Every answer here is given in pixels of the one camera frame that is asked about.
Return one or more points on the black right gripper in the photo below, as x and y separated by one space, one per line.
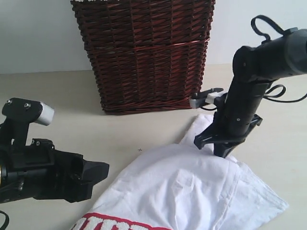
238 118

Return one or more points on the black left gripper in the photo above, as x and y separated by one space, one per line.
42 172

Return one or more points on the white t-shirt with red logo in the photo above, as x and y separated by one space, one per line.
181 187

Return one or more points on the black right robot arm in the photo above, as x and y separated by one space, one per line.
254 70

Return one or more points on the dark brown wicker basket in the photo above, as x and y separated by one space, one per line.
146 55

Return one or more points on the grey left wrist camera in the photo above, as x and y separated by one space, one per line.
19 114

